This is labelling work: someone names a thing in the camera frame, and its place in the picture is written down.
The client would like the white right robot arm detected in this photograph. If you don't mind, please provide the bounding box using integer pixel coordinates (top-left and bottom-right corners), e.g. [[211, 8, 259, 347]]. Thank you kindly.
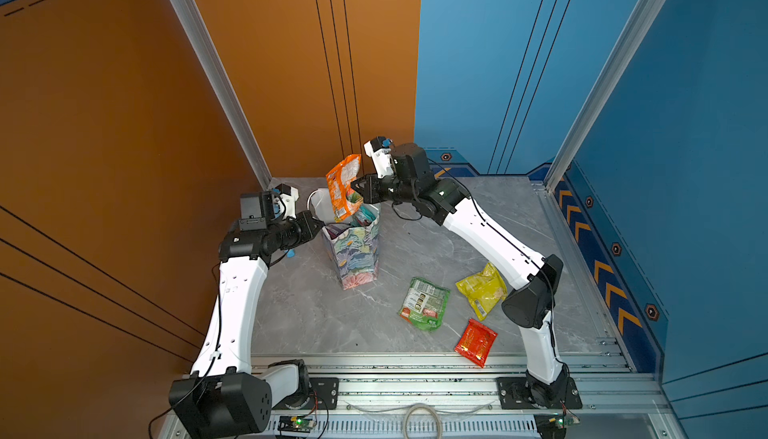
[[352, 172, 569, 408]]

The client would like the aluminium frame rail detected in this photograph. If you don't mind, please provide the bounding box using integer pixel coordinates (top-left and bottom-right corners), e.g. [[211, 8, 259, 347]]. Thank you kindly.
[[157, 351, 688, 439]]

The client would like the right circuit board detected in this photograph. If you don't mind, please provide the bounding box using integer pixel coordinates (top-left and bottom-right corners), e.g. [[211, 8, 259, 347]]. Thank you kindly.
[[534, 412, 581, 439]]

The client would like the floral paper gift bag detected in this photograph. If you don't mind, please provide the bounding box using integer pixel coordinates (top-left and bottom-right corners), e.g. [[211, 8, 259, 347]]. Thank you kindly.
[[307, 188, 381, 290]]

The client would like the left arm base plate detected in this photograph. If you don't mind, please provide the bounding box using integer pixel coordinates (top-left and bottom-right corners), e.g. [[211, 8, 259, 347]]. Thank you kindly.
[[273, 377, 340, 411]]

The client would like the green snack bag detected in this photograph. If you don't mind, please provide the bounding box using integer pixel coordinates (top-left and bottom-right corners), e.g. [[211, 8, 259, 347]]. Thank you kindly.
[[399, 277, 450, 332]]

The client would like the teal Fox's candy bag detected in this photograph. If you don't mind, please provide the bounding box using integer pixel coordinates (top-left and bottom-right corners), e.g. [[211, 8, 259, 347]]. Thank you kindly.
[[353, 204, 379, 227]]

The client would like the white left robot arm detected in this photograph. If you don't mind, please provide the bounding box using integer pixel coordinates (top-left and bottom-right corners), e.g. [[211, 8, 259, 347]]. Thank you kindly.
[[169, 184, 324, 438]]

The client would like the green circuit board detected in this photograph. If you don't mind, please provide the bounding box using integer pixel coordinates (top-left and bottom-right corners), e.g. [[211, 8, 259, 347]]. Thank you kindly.
[[276, 416, 318, 438]]

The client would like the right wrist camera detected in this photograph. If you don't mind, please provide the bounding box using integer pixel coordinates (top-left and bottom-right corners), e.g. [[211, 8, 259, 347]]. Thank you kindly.
[[364, 136, 394, 178]]

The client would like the orange snack bag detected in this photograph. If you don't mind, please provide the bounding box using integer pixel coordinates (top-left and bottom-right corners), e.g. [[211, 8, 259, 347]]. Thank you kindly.
[[326, 154, 363, 222]]

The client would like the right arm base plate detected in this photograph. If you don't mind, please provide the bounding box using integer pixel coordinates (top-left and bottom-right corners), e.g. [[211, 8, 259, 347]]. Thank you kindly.
[[496, 375, 583, 410]]

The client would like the yellow snack bag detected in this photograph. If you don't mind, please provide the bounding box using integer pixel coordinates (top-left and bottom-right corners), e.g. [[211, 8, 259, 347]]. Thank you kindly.
[[456, 262, 508, 321]]

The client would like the red snack packet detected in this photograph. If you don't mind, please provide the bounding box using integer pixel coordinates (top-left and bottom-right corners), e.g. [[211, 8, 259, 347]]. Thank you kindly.
[[454, 319, 498, 368]]

